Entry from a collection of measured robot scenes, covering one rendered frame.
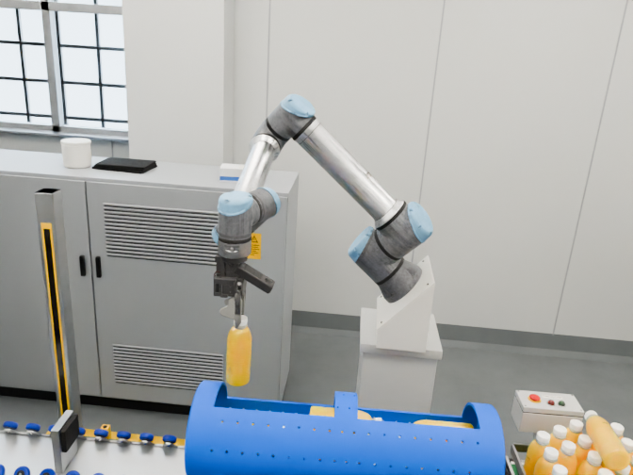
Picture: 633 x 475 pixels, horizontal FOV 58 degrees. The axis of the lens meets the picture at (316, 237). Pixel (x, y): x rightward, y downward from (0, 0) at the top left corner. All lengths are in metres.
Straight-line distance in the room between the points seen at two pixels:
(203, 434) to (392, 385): 0.95
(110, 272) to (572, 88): 3.18
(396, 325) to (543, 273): 2.54
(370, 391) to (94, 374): 1.89
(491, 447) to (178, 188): 2.04
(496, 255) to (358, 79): 1.66
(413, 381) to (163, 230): 1.56
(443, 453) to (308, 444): 0.37
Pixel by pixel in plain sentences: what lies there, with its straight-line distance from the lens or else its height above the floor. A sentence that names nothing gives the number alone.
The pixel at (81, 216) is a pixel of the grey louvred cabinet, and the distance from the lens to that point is 3.31.
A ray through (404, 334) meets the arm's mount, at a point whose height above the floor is 1.17.
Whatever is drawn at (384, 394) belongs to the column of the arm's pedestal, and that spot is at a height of 0.87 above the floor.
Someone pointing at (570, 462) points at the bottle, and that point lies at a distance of 1.98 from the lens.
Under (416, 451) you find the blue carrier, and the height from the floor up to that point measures 1.17.
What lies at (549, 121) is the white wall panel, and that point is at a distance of 4.31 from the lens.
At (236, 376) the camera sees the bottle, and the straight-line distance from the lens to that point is 1.72.
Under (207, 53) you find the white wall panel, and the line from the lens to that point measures 3.92.
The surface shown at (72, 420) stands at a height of 1.08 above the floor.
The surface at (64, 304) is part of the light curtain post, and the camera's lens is 2.13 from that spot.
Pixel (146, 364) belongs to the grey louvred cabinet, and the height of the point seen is 0.36.
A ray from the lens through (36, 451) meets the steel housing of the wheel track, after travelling 2.12.
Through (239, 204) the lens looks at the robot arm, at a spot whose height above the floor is 1.80.
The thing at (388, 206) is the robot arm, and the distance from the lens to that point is 2.12.
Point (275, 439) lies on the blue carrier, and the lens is 1.66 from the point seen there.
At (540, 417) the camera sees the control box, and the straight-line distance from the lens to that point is 2.13.
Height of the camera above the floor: 2.22
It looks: 19 degrees down
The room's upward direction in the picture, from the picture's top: 4 degrees clockwise
